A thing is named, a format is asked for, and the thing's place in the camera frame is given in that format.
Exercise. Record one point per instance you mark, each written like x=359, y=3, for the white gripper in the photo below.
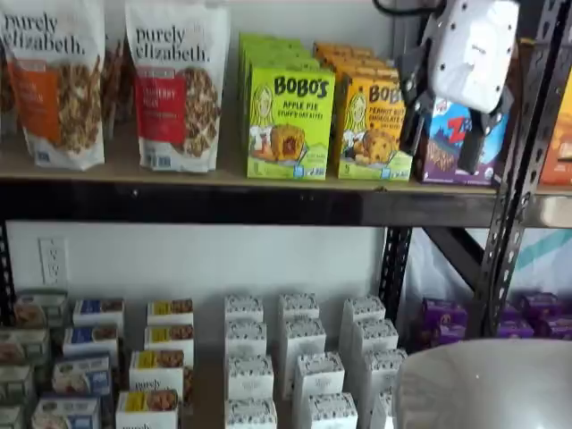
x=473, y=49

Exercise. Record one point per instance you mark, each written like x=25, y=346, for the green Bobo's apple pie box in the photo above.
x=277, y=52
x=268, y=40
x=286, y=62
x=286, y=134

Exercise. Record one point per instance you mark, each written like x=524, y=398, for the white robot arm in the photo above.
x=482, y=389

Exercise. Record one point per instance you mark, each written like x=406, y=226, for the purple blue Zbar box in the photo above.
x=442, y=152

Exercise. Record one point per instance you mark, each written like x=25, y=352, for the orange Bobo's peanut butter box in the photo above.
x=357, y=147
x=339, y=48
x=366, y=71
x=353, y=60

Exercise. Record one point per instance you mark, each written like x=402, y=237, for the orange snack box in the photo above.
x=558, y=152

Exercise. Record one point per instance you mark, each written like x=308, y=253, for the purple snack box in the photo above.
x=456, y=334
x=556, y=326
x=538, y=304
x=516, y=330
x=444, y=313

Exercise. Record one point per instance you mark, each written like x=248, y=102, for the white patterned pastry box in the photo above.
x=246, y=337
x=384, y=411
x=319, y=375
x=250, y=413
x=364, y=310
x=304, y=339
x=330, y=411
x=250, y=377
x=243, y=307
x=384, y=371
x=299, y=306
x=375, y=337

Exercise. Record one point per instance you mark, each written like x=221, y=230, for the wooden shelf board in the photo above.
x=232, y=172
x=207, y=393

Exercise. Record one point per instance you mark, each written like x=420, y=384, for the yellow label granola box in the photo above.
x=169, y=337
x=170, y=310
x=147, y=409
x=156, y=371

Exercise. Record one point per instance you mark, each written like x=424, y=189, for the blue flax cereal box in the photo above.
x=98, y=310
x=89, y=339
x=67, y=413
x=82, y=375

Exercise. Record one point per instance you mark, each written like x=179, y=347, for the green white cereal box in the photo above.
x=24, y=344
x=10, y=418
x=15, y=382
x=42, y=306

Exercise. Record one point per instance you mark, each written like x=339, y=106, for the translucent plastic sheet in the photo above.
x=442, y=268

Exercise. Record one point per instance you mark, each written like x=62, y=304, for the red label granola bag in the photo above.
x=179, y=111

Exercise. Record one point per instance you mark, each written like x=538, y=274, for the white granola bag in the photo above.
x=116, y=85
x=6, y=98

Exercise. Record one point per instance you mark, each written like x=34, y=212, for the orange label granola bag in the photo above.
x=53, y=111

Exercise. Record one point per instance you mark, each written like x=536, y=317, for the black metal shelf frame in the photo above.
x=268, y=203

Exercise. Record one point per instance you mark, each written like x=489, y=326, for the white wall outlet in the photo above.
x=53, y=261

